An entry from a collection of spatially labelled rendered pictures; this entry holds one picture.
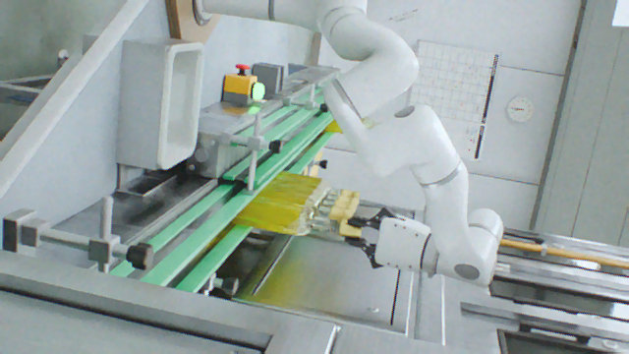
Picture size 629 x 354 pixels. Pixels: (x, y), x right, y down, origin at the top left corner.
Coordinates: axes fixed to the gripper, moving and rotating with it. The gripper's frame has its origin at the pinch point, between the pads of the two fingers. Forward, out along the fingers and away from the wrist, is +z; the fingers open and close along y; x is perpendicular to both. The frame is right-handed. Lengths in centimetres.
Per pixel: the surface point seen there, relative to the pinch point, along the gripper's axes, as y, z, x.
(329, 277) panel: -12.5, 4.7, -1.3
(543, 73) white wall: 5, 26, -609
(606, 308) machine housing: -17, -53, -42
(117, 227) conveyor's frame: 6, 24, 46
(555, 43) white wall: 36, 21, -610
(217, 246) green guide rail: -3.0, 20.0, 21.4
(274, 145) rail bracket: 15.6, 17.3, 8.1
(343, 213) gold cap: 1.6, 4.8, -3.7
